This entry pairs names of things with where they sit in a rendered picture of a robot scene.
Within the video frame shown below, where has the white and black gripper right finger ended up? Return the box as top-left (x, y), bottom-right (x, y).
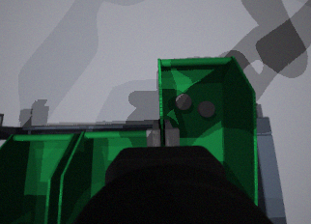
top-left (163, 120), bottom-right (180, 147)

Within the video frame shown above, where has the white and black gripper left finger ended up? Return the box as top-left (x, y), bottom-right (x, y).
top-left (146, 120), bottom-right (161, 147)

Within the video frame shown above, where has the green bin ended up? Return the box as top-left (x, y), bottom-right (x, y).
top-left (57, 130), bottom-right (147, 224)
top-left (157, 56), bottom-right (258, 206)
top-left (0, 133), bottom-right (80, 224)

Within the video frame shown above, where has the grey metal shelf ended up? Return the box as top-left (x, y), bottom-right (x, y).
top-left (0, 103), bottom-right (287, 224)

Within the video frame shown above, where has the grey steel disc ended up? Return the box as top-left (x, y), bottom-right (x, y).
top-left (175, 94), bottom-right (192, 110)
top-left (197, 101), bottom-right (215, 118)

